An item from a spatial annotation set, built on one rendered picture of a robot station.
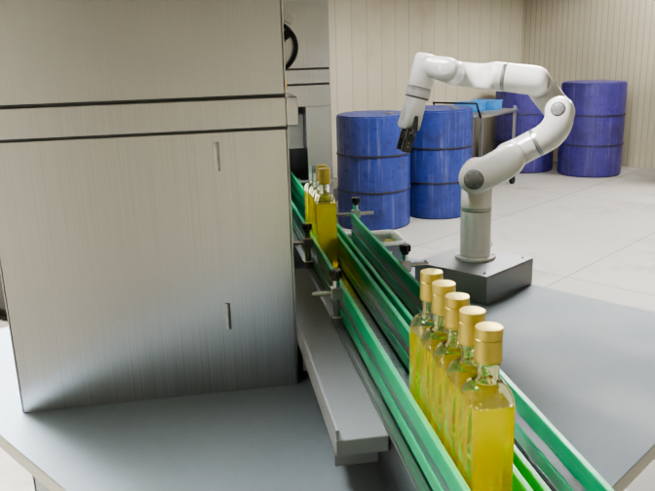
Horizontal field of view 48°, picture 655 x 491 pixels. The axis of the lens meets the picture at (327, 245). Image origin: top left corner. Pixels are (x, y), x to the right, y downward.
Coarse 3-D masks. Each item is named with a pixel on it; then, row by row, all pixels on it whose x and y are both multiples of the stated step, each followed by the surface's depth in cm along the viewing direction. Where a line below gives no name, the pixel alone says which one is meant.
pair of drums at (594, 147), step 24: (504, 96) 826; (528, 96) 810; (576, 96) 783; (600, 96) 771; (624, 96) 781; (504, 120) 832; (528, 120) 817; (576, 120) 789; (600, 120) 778; (624, 120) 793; (576, 144) 794; (600, 144) 784; (528, 168) 831; (552, 168) 848; (576, 168) 800; (600, 168) 791
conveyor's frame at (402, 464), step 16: (304, 256) 220; (320, 288) 191; (352, 352) 151; (368, 384) 137; (384, 416) 125; (400, 448) 115; (384, 464) 125; (400, 464) 113; (416, 464) 111; (384, 480) 126; (400, 480) 114; (416, 480) 106
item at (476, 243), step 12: (468, 216) 223; (480, 216) 222; (468, 228) 224; (480, 228) 222; (468, 240) 224; (480, 240) 223; (456, 252) 232; (468, 252) 225; (480, 252) 224; (492, 252) 231
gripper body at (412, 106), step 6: (408, 96) 226; (414, 96) 224; (408, 102) 225; (414, 102) 223; (420, 102) 223; (408, 108) 224; (414, 108) 223; (420, 108) 223; (402, 114) 230; (408, 114) 223; (414, 114) 223; (420, 114) 224; (402, 120) 228; (408, 120) 223; (420, 120) 224; (402, 126) 227; (408, 126) 224; (420, 126) 225
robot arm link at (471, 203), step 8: (472, 160) 218; (464, 192) 224; (488, 192) 222; (464, 200) 223; (472, 200) 222; (480, 200) 221; (488, 200) 222; (464, 208) 223; (472, 208) 221; (480, 208) 221; (488, 208) 222
